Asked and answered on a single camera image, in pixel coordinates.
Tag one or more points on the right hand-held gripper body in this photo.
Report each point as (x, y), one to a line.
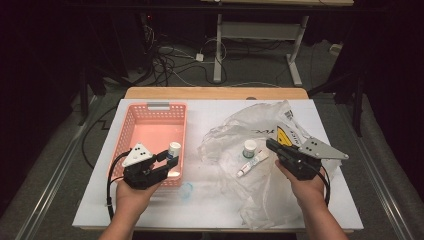
(318, 150)

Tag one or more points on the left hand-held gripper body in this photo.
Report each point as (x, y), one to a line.
(138, 156)

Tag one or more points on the person's left hand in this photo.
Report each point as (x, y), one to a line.
(131, 200)

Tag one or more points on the clear bluish plastic cup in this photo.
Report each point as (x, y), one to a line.
(186, 191)

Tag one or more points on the white metal desk frame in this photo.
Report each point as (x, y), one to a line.
(256, 30)

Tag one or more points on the small white-capped jar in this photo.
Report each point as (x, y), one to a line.
(250, 146)

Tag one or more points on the metal floor rail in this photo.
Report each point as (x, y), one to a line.
(376, 186)
(56, 173)

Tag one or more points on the white power strip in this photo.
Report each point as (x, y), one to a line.
(335, 49)

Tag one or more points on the white ointment tube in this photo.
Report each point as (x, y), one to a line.
(251, 164)

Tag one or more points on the person's right hand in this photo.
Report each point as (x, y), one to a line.
(306, 191)

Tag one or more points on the white power adapter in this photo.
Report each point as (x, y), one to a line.
(199, 57)

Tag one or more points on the white bottle with blue label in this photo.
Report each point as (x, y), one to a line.
(174, 148)

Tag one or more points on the pink plastic basket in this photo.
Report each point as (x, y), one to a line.
(150, 130)

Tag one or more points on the white table board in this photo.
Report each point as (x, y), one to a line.
(200, 110)

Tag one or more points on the black stand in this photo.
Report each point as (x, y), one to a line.
(83, 100)
(358, 106)

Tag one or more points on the clear smiley plastic bag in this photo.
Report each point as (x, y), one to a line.
(266, 196)

